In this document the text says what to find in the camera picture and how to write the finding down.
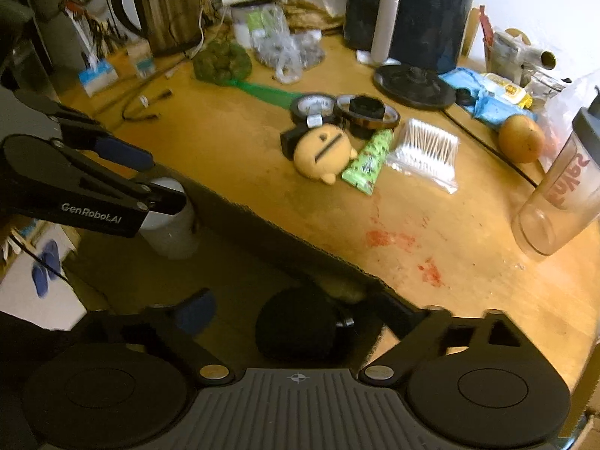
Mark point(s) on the black round object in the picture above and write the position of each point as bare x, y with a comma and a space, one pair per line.
295, 323

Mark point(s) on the small black cap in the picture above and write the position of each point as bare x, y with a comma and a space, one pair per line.
465, 97

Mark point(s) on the orange fruit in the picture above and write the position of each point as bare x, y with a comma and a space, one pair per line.
520, 138

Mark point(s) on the brown cardboard box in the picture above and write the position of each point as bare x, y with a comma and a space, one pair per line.
234, 253

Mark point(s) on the green mesh bag of fruit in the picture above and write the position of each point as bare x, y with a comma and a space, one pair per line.
220, 61

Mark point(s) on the yellow plush toy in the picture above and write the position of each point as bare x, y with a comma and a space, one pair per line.
323, 150

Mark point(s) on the black tape roll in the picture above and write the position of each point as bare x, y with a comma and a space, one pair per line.
300, 108

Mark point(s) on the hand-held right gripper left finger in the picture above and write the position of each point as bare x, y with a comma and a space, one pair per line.
197, 313

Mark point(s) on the wood pattern electric kettle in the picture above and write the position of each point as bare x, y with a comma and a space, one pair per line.
168, 9

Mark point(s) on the foil roll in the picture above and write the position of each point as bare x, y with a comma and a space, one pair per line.
543, 57

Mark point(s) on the plastic tub green label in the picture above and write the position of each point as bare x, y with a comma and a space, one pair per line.
246, 23

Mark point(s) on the blue tissue box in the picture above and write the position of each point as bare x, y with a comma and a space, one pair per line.
96, 79

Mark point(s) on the bag of cotton swabs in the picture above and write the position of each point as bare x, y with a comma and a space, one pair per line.
422, 150

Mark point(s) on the white plastic jar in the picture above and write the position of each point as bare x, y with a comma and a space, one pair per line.
173, 239

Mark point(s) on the clear shaker bottle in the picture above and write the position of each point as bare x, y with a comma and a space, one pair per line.
558, 197

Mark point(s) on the blue slipper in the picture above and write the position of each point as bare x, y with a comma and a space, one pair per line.
51, 255
41, 281

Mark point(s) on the black hexagonal cap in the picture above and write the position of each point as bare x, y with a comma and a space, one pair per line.
365, 105

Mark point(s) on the plastic bag of dark items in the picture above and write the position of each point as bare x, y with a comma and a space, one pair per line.
286, 51

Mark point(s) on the black air fryer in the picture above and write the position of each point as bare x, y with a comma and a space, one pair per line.
436, 9

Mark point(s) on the brown tape roll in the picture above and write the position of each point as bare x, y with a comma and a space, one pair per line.
389, 121

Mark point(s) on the small black box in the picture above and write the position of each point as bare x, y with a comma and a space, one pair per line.
290, 140

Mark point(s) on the wooden board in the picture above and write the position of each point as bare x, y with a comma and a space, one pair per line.
471, 33

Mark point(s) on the green snack packet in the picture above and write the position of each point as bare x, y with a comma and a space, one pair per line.
368, 161

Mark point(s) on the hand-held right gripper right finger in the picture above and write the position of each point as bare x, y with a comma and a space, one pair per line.
403, 318

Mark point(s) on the red packet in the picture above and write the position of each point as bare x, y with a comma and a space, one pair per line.
486, 28

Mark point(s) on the small bottle blue label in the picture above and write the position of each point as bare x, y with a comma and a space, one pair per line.
140, 63

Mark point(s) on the yellow packet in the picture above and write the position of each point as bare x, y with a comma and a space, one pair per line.
506, 89

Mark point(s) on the blue wipes packet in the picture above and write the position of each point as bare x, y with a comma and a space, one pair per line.
492, 112
461, 77

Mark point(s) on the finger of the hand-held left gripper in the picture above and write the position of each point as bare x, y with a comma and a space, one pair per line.
122, 154
164, 201

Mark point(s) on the black kettle base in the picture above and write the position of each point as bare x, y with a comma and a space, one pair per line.
412, 86

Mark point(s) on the bag of brown food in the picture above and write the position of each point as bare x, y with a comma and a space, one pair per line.
314, 14

